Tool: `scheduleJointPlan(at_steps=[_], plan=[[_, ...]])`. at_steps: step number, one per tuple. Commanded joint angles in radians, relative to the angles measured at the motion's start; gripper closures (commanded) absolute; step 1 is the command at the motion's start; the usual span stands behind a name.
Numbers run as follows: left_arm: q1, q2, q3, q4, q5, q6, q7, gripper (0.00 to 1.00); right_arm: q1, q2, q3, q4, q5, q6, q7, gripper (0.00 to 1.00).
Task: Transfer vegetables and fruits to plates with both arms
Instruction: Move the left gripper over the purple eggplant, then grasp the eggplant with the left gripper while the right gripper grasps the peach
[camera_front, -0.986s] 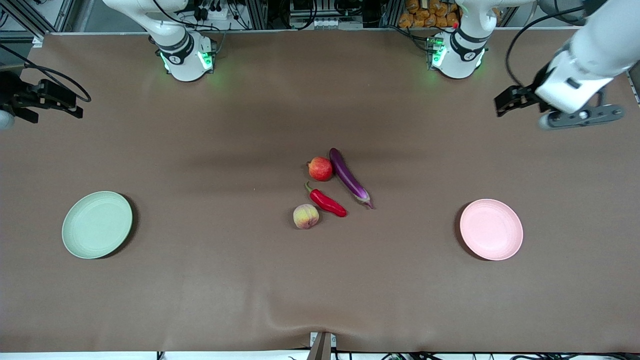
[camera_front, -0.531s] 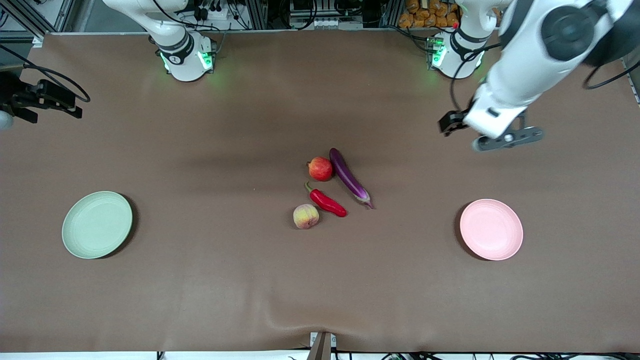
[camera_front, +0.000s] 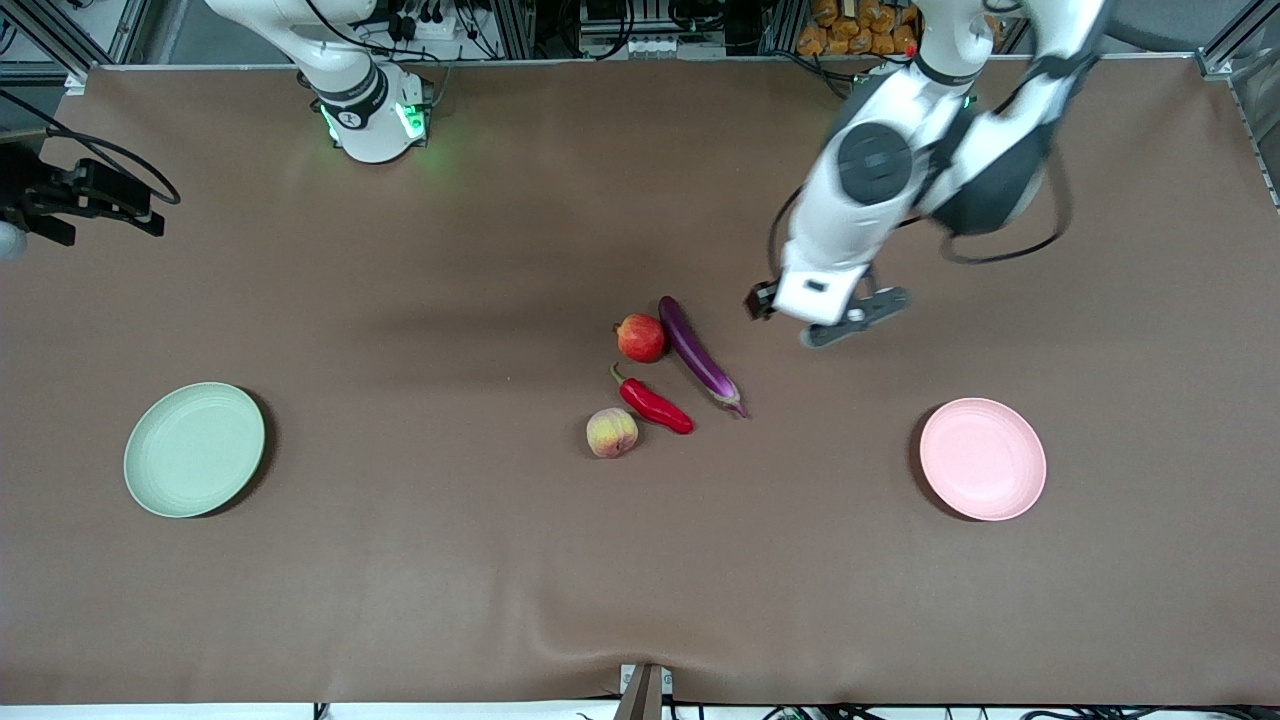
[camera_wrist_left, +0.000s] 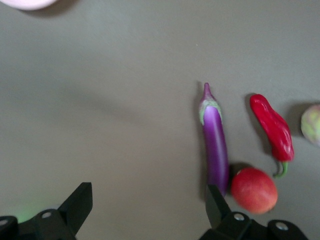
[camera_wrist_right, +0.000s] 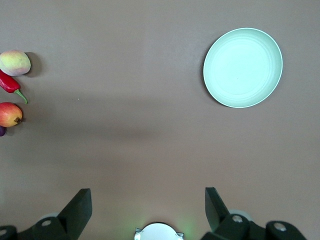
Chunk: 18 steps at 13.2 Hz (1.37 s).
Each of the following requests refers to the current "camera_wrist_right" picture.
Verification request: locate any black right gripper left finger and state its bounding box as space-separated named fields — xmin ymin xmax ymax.
xmin=0 ymin=188 xmax=93 ymax=240

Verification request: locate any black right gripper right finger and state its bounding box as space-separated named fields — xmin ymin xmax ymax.
xmin=201 ymin=186 xmax=308 ymax=240

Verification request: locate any red apple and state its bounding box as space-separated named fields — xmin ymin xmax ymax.
xmin=0 ymin=101 xmax=26 ymax=128

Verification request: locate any red chili pepper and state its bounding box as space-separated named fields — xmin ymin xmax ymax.
xmin=0 ymin=69 xmax=29 ymax=105

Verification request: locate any yellow pink peach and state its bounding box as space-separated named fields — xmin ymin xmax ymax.
xmin=0 ymin=49 xmax=32 ymax=77

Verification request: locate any brown table mat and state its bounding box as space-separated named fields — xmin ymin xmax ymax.
xmin=0 ymin=0 xmax=320 ymax=240

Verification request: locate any light green plate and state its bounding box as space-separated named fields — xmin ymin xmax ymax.
xmin=202 ymin=27 xmax=284 ymax=109

